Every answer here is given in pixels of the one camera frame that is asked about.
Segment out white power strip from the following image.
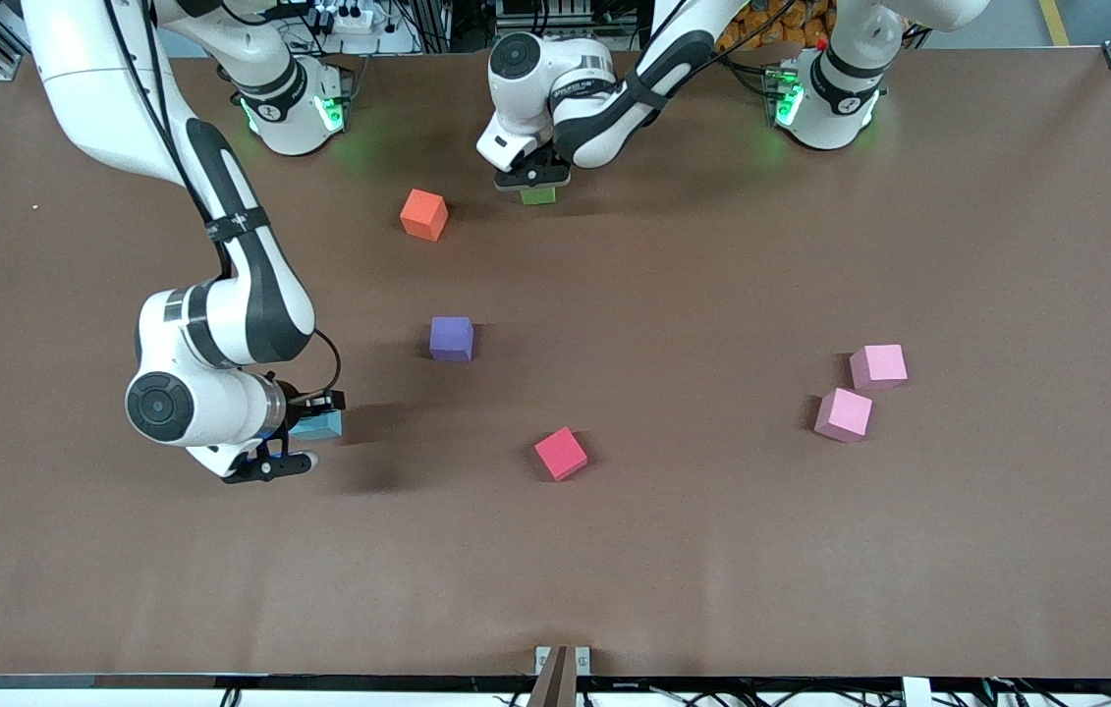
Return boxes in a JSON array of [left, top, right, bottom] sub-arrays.
[[314, 3, 389, 33]]

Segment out dark electronics rack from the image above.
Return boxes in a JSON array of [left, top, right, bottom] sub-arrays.
[[494, 0, 644, 35]]

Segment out black right camera cable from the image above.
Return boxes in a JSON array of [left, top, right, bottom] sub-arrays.
[[103, 0, 343, 396]]

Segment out light blue foam cube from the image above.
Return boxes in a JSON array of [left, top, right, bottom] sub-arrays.
[[288, 408, 345, 441]]

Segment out purple foam cube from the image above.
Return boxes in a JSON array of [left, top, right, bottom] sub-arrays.
[[429, 316, 475, 362]]

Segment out red foam cube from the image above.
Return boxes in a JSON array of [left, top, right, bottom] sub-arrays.
[[533, 426, 589, 482]]

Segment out pile of orange items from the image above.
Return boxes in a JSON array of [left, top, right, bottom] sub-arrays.
[[717, 0, 841, 52]]

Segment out pink foam cube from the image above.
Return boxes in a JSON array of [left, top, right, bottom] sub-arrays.
[[814, 388, 874, 444], [849, 344, 909, 392]]

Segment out black cable under table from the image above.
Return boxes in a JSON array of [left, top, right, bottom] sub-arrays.
[[982, 678, 1047, 707]]

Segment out orange foam cube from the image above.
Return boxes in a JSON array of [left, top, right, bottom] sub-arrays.
[[400, 190, 450, 243]]

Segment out silver metal bracket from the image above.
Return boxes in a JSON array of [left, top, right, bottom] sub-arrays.
[[534, 645, 591, 677]]

